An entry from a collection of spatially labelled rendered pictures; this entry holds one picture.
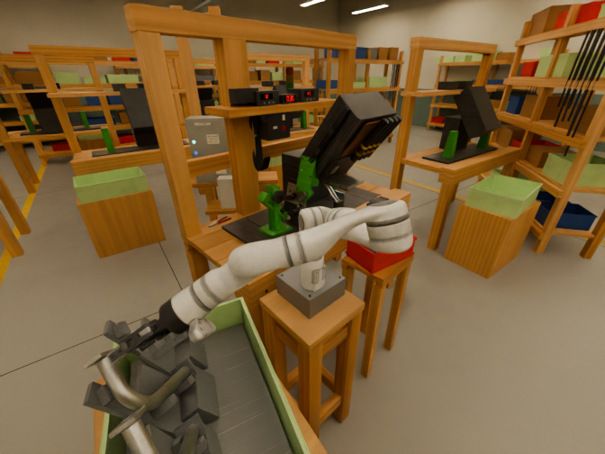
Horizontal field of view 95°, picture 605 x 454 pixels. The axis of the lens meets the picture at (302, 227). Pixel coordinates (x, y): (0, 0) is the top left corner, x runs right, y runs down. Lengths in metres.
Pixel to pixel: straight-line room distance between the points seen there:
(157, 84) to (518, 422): 2.52
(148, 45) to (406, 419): 2.23
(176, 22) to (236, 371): 1.42
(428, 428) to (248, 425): 1.25
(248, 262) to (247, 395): 0.52
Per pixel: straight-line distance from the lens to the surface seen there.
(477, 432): 2.07
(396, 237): 0.59
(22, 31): 11.32
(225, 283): 0.61
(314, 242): 0.57
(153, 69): 1.52
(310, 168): 1.63
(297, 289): 1.12
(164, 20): 1.56
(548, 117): 4.72
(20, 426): 2.44
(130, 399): 0.76
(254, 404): 0.97
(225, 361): 1.06
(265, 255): 0.57
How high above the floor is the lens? 1.68
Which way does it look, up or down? 29 degrees down
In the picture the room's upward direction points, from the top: 1 degrees counter-clockwise
